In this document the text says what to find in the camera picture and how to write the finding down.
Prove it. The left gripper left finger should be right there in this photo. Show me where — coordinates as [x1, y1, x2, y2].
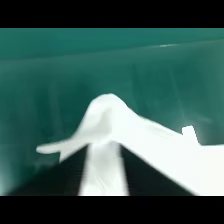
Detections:
[9, 144, 89, 197]

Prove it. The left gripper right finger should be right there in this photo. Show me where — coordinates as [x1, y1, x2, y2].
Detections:
[119, 145, 194, 197]

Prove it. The white garment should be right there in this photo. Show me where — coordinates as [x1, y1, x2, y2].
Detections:
[35, 93, 224, 197]

